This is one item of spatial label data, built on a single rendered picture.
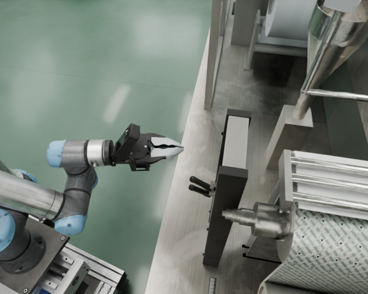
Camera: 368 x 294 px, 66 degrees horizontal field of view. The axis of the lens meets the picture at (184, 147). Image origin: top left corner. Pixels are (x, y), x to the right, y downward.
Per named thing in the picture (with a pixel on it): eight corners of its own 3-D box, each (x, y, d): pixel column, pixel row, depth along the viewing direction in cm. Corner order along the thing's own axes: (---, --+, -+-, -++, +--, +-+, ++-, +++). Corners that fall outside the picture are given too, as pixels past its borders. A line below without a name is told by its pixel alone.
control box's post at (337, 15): (300, 88, 66) (337, 0, 50) (307, 88, 66) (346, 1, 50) (301, 92, 65) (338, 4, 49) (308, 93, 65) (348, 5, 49)
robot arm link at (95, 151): (89, 134, 77) (84, 160, 73) (106, 133, 77) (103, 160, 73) (96, 147, 84) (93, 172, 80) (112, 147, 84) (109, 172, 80)
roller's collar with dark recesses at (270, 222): (251, 210, 59) (257, 195, 54) (280, 215, 58) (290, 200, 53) (249, 240, 55) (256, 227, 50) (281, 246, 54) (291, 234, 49)
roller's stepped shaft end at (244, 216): (222, 209, 57) (224, 201, 55) (252, 214, 57) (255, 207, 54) (220, 223, 55) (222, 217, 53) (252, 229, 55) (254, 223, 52)
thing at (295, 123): (260, 146, 120) (305, 13, 75) (294, 150, 119) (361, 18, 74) (259, 173, 112) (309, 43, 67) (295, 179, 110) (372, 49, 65)
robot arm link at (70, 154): (59, 152, 84) (49, 133, 78) (97, 151, 85) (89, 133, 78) (53, 175, 80) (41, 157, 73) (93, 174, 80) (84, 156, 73)
